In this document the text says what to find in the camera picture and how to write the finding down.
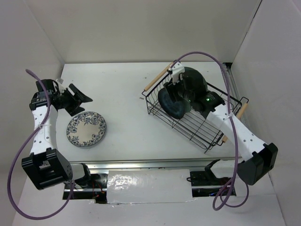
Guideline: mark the blue floral white plate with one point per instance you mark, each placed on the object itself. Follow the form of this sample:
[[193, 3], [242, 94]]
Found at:
[[86, 129]]

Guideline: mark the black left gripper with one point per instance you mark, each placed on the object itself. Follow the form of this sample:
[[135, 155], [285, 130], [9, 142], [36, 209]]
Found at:
[[74, 108]]

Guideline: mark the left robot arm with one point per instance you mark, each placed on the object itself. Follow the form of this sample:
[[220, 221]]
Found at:
[[46, 166]]

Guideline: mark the wooden rack handle far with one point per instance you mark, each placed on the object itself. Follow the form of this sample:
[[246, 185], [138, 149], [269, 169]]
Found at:
[[163, 72]]

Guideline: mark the wooden rack handle near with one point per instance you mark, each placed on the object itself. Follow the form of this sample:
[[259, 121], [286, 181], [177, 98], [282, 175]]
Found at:
[[239, 115]]

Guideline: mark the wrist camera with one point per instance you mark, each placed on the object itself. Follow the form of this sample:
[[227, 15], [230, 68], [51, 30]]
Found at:
[[176, 72], [60, 86]]

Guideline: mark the black wire dish rack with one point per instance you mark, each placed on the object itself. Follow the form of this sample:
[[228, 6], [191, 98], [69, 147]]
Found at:
[[192, 126]]

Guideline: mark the aluminium table rail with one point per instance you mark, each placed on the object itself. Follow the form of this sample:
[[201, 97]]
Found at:
[[186, 163]]

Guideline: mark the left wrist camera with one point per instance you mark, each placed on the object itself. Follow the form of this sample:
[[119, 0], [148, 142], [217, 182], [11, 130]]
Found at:
[[60, 86]]

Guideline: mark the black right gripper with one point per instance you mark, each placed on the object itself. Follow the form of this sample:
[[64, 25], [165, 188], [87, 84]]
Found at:
[[170, 88]]

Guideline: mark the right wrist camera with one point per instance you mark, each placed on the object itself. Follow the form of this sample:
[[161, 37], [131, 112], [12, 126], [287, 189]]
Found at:
[[176, 72]]

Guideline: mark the white foil cover panel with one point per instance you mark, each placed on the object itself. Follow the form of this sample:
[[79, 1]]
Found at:
[[148, 186]]

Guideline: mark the aluminium frame right side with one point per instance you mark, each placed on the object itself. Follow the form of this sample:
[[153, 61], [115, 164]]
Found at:
[[233, 87]]

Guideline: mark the wooden rack handle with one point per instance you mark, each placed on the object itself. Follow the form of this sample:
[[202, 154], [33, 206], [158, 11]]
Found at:
[[163, 72], [239, 115]]

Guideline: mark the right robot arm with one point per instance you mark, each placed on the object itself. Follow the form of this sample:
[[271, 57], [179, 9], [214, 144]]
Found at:
[[187, 90]]

